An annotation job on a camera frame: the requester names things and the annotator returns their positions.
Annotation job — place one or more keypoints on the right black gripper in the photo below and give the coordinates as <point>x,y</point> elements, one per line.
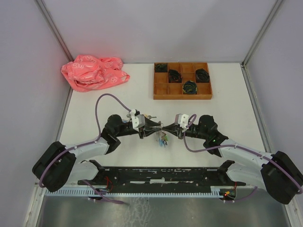
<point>174,129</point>

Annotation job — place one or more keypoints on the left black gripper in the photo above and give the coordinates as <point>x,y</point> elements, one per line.
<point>147,130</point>

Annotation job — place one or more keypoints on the metal key organiser disc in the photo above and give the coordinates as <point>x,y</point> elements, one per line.
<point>162,136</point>

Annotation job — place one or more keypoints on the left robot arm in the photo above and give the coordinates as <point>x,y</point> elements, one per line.
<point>61,163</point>

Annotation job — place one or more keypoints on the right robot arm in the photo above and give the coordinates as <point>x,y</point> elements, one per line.
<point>274,173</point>

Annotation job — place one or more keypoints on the yellow tag key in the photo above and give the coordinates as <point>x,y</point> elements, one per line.
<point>150,117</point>

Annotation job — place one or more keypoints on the wooden compartment tray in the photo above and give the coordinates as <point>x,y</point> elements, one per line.
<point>163,90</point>

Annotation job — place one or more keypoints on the blue yellow rolled band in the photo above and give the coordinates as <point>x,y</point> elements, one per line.
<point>189,88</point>

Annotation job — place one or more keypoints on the black rolled band centre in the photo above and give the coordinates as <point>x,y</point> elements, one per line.
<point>174,76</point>

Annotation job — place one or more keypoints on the black rolled band right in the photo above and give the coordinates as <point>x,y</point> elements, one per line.
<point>202,76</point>

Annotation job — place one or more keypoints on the black rolled band top-left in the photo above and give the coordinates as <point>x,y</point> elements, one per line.
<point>161,67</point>

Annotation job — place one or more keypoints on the pink plastic bag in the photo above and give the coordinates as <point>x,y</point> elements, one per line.
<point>87,73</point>

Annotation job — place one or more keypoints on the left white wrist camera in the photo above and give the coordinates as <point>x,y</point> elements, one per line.
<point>137,119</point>

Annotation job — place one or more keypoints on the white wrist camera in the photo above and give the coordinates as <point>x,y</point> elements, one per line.
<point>137,119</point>
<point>182,120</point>

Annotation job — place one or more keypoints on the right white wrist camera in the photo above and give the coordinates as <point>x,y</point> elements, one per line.
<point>182,120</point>

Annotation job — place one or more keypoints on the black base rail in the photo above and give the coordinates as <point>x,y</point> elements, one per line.
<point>161,179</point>

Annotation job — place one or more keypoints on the grey cable duct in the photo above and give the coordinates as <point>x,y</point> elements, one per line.
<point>85,191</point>

